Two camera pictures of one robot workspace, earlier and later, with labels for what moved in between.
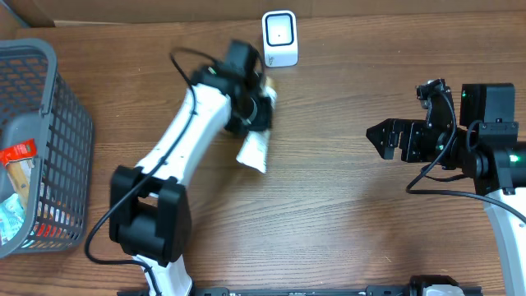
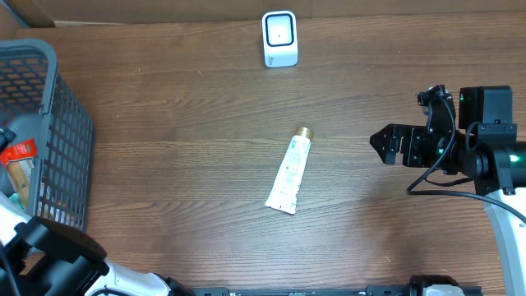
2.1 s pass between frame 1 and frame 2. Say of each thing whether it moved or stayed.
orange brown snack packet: stayed
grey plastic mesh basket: stayed
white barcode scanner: stayed
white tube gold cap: moved
